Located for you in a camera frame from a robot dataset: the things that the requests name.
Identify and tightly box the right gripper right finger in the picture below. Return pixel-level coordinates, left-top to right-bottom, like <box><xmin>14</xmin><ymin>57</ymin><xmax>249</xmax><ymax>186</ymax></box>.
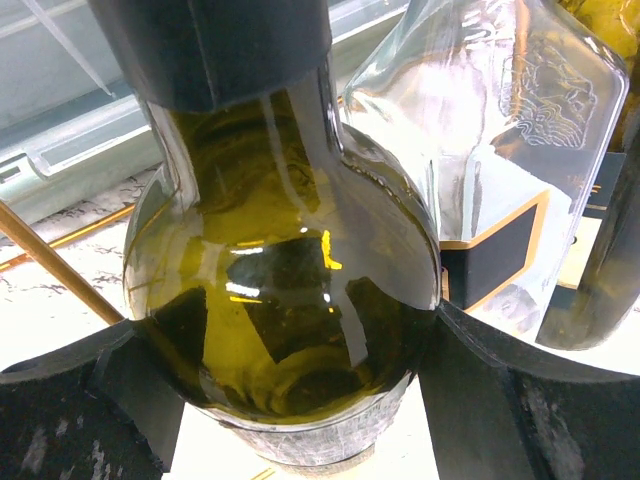
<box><xmin>419</xmin><ymin>301</ymin><xmax>639</xmax><ymax>480</ymax></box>

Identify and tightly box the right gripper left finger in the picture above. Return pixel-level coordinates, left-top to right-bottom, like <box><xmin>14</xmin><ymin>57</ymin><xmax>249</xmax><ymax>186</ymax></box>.
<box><xmin>1</xmin><ymin>321</ymin><xmax>184</xmax><ymax>479</ymax></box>

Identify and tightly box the green wine bottle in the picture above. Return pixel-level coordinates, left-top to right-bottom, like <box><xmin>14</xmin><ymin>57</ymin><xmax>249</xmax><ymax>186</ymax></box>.
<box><xmin>536</xmin><ymin>1</ymin><xmax>639</xmax><ymax>350</ymax></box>
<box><xmin>90</xmin><ymin>1</ymin><xmax>440</xmax><ymax>467</ymax></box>

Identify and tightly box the clear square glass bottle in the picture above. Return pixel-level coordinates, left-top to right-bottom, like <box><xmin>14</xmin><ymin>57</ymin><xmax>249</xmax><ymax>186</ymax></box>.
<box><xmin>343</xmin><ymin>1</ymin><xmax>628</xmax><ymax>339</ymax></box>

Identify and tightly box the clear plastic storage box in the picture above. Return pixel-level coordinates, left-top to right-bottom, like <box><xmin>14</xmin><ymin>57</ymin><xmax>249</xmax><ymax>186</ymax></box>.
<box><xmin>0</xmin><ymin>0</ymin><xmax>411</xmax><ymax>226</ymax></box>

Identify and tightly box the gold wire wine rack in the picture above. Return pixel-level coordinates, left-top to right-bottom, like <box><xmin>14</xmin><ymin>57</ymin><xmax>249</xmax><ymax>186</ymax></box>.
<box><xmin>1</xmin><ymin>203</ymin><xmax>134</xmax><ymax>325</ymax></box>

